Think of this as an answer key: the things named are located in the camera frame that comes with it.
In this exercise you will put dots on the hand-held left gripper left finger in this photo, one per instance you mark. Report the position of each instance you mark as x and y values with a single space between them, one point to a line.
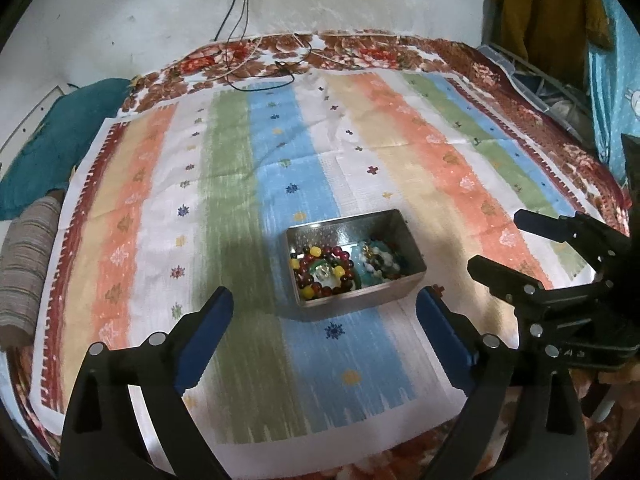
207 340

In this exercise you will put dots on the green bangle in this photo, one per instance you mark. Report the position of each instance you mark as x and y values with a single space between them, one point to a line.
367 276

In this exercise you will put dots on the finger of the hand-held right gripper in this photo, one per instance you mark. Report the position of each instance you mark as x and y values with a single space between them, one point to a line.
550 227
500 277

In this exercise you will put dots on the striped colourful cloth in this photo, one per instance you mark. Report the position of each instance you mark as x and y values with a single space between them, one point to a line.
260 170

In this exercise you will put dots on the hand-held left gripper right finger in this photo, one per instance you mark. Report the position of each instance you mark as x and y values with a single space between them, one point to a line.
445 340

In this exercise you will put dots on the yellow hanging cloth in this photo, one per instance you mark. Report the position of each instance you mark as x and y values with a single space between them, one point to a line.
540 5

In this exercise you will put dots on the brown striped pillow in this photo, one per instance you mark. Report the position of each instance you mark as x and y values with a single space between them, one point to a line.
25 270

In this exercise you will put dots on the teal cloth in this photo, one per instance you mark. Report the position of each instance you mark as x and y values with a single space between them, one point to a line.
55 150

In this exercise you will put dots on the blue printed cloth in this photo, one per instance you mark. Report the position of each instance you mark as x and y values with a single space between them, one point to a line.
617 85

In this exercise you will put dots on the metal tin box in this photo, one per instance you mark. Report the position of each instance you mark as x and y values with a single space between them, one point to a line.
350 296

